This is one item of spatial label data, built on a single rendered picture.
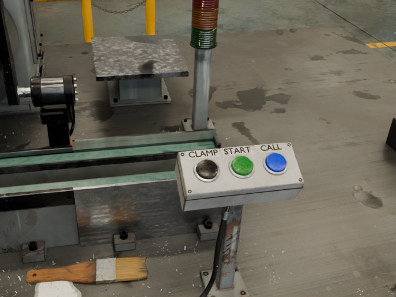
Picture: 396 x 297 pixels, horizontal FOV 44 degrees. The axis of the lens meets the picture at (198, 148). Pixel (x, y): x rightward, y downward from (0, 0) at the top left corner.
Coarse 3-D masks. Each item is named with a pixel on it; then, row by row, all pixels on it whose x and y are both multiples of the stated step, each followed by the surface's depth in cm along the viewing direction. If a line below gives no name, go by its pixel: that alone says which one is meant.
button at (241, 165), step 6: (240, 156) 69; (234, 162) 68; (240, 162) 68; (246, 162) 68; (234, 168) 68; (240, 168) 68; (246, 168) 68; (252, 168) 68; (240, 174) 68; (246, 174) 68
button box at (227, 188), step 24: (264, 144) 71; (288, 144) 72; (192, 168) 68; (264, 168) 69; (288, 168) 70; (192, 192) 66; (216, 192) 66; (240, 192) 67; (264, 192) 69; (288, 192) 70
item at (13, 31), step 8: (8, 16) 107; (8, 24) 105; (16, 32) 110; (16, 40) 109; (16, 48) 108; (16, 56) 108; (0, 72) 99; (0, 80) 100; (0, 88) 101; (0, 96) 102
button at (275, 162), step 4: (268, 156) 69; (272, 156) 69; (276, 156) 70; (280, 156) 70; (268, 160) 69; (272, 160) 69; (276, 160) 69; (280, 160) 69; (284, 160) 69; (268, 164) 69; (272, 164) 69; (276, 164) 69; (280, 164) 69; (284, 164) 69; (268, 168) 69; (272, 168) 68; (276, 168) 68; (280, 168) 69; (284, 168) 69; (276, 172) 69
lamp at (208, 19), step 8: (192, 8) 110; (216, 8) 109; (192, 16) 111; (200, 16) 109; (208, 16) 109; (216, 16) 110; (192, 24) 112; (200, 24) 110; (208, 24) 110; (216, 24) 112
